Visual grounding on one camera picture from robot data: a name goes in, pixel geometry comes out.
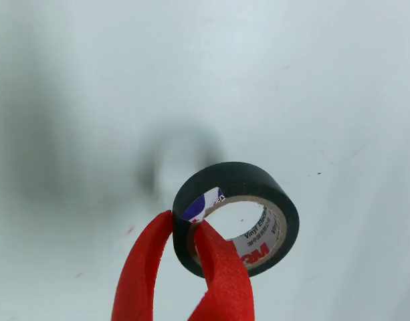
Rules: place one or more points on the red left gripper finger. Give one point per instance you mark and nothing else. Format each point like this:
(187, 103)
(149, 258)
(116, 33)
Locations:
(141, 267)
(224, 277)

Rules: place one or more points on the black electrical tape roll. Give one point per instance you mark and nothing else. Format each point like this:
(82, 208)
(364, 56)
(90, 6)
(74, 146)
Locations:
(258, 180)

